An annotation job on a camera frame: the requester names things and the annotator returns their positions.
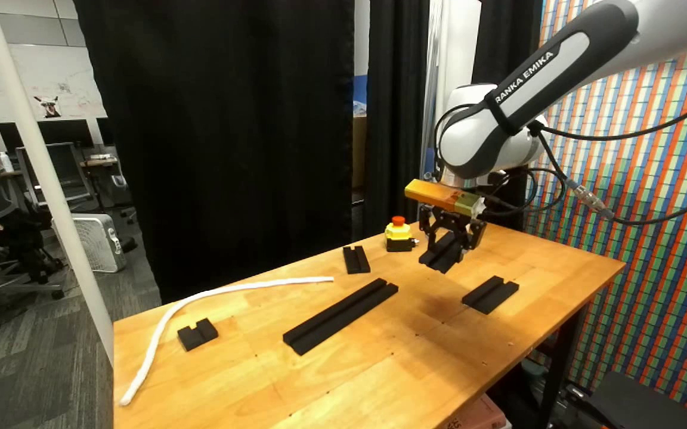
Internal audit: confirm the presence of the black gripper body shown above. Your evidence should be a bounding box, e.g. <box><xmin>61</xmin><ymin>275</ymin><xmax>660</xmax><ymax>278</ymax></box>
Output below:
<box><xmin>417</xmin><ymin>200</ymin><xmax>490</xmax><ymax>242</ymax></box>

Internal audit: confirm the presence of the black grooved track piece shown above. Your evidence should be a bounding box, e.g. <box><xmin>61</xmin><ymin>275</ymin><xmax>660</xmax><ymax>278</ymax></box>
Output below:
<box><xmin>282</xmin><ymin>305</ymin><xmax>351</xmax><ymax>357</ymax></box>
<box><xmin>340</xmin><ymin>244</ymin><xmax>373</xmax><ymax>278</ymax></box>
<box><xmin>417</xmin><ymin>230</ymin><xmax>472</xmax><ymax>278</ymax></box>
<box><xmin>461</xmin><ymin>275</ymin><xmax>523</xmax><ymax>318</ymax></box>
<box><xmin>333</xmin><ymin>278</ymin><xmax>401</xmax><ymax>324</ymax></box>

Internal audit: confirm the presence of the yellow red emergency stop button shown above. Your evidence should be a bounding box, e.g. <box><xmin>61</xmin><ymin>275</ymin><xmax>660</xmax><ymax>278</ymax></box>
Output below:
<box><xmin>381</xmin><ymin>212</ymin><xmax>417</xmax><ymax>255</ymax></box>

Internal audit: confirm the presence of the brown cardboard box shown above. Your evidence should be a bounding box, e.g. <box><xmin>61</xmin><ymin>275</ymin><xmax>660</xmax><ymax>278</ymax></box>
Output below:
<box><xmin>351</xmin><ymin>118</ymin><xmax>373</xmax><ymax>194</ymax></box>

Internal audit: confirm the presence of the black curtain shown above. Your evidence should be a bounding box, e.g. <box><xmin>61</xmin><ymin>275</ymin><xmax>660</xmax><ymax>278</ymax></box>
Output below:
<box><xmin>367</xmin><ymin>0</ymin><xmax>434</xmax><ymax>233</ymax></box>
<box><xmin>75</xmin><ymin>0</ymin><xmax>355</xmax><ymax>298</ymax></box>
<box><xmin>472</xmin><ymin>0</ymin><xmax>544</xmax><ymax>233</ymax></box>

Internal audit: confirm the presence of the black table leg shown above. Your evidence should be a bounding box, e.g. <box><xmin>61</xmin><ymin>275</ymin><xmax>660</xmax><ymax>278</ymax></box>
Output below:
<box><xmin>535</xmin><ymin>313</ymin><xmax>580</xmax><ymax>429</ymax></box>

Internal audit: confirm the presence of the pink bag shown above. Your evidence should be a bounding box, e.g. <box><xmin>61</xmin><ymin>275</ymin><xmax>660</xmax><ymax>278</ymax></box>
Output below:
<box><xmin>436</xmin><ymin>392</ymin><xmax>515</xmax><ymax>429</ymax></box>

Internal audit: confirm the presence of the black stool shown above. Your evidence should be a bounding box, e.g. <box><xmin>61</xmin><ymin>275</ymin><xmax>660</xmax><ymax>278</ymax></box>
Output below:
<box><xmin>566</xmin><ymin>371</ymin><xmax>687</xmax><ymax>429</ymax></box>

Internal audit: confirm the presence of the short black grooved block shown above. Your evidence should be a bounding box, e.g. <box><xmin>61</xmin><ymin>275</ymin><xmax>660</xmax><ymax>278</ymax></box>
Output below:
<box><xmin>174</xmin><ymin>316</ymin><xmax>221</xmax><ymax>354</ymax></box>

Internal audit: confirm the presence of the white flexible tube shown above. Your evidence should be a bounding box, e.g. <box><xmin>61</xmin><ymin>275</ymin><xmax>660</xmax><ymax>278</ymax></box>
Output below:
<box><xmin>116</xmin><ymin>272</ymin><xmax>339</xmax><ymax>410</ymax></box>

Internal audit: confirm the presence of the white box unit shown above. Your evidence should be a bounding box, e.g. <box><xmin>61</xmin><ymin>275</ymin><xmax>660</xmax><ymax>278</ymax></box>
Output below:
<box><xmin>69</xmin><ymin>212</ymin><xmax>125</xmax><ymax>275</ymax></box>

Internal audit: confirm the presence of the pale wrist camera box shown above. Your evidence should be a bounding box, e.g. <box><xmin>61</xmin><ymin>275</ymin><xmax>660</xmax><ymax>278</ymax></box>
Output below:
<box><xmin>403</xmin><ymin>177</ymin><xmax>490</xmax><ymax>219</ymax></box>

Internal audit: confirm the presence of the multicoloured patterned wall panel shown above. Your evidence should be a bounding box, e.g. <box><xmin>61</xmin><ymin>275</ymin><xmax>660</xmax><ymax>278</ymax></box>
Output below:
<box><xmin>530</xmin><ymin>0</ymin><xmax>687</xmax><ymax>424</ymax></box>

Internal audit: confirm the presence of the black white wall sign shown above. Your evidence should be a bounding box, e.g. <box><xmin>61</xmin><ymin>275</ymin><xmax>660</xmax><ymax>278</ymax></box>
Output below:
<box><xmin>32</xmin><ymin>93</ymin><xmax>64</xmax><ymax>123</ymax></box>

